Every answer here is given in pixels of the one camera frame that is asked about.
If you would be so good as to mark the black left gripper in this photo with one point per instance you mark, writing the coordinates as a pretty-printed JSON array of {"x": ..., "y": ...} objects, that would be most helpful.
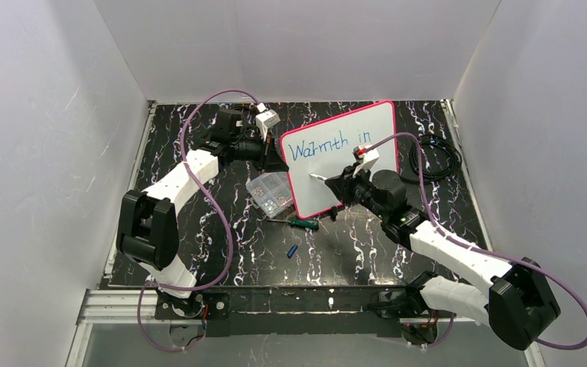
[{"x": 265, "y": 152}]

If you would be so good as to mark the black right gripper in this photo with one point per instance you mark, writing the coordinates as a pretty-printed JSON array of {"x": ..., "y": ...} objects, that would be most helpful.
[{"x": 347, "y": 183}]

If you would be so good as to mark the white blue marker pen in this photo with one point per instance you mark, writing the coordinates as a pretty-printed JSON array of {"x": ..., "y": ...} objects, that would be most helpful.
[{"x": 318, "y": 177}]

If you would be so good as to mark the pink framed whiteboard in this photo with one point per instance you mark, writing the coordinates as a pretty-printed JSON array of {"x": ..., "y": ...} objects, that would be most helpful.
[{"x": 326, "y": 148}]

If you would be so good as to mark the blue marker cap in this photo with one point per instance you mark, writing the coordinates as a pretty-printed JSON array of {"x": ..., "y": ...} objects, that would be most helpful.
[{"x": 291, "y": 252}]

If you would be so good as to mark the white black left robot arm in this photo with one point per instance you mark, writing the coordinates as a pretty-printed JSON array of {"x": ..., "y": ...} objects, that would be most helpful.
[{"x": 147, "y": 225}]

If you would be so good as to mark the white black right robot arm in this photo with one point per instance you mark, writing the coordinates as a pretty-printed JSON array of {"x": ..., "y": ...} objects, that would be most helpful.
[{"x": 510, "y": 297}]

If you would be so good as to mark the clear plastic screw box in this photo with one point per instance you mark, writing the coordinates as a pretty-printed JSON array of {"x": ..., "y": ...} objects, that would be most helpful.
[{"x": 271, "y": 193}]

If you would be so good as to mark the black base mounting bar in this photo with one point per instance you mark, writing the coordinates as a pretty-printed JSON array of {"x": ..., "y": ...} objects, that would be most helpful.
[{"x": 237, "y": 311}]

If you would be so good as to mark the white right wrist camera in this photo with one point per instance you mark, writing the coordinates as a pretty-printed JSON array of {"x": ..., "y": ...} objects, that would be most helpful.
[{"x": 366, "y": 156}]

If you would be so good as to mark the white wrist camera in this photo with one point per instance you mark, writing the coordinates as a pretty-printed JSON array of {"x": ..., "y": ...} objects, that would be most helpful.
[
  {"x": 366, "y": 156},
  {"x": 265, "y": 119}
]

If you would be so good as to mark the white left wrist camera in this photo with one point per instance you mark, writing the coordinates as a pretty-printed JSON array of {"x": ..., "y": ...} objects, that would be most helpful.
[{"x": 265, "y": 119}]

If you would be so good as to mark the green handled screwdriver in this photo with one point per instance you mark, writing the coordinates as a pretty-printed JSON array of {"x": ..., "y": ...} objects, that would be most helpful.
[{"x": 310, "y": 224}]

